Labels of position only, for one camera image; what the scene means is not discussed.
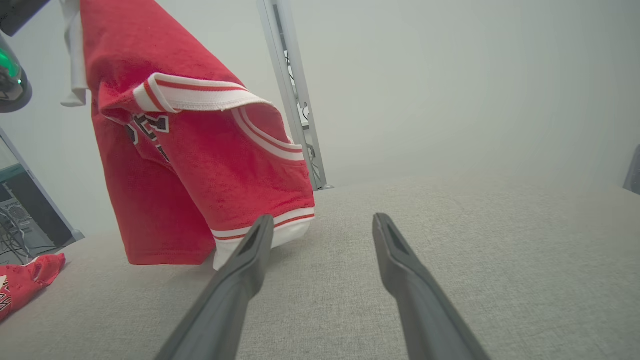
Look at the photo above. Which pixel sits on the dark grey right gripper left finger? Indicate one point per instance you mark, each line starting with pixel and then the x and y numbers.
pixel 225 300

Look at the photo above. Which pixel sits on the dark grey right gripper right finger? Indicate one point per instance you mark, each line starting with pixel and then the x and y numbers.
pixel 420 310

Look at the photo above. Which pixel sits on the red shirt white striped sleeves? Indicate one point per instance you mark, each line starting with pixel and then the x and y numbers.
pixel 200 190

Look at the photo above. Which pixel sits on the red shirt with white band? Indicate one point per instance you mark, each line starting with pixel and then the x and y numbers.
pixel 25 285

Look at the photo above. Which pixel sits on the black computer tower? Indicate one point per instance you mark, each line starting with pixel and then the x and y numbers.
pixel 40 220

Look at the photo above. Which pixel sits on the grey double partition post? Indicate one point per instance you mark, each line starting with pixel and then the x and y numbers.
pixel 290 80

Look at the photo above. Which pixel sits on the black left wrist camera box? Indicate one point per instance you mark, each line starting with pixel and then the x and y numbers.
pixel 17 12

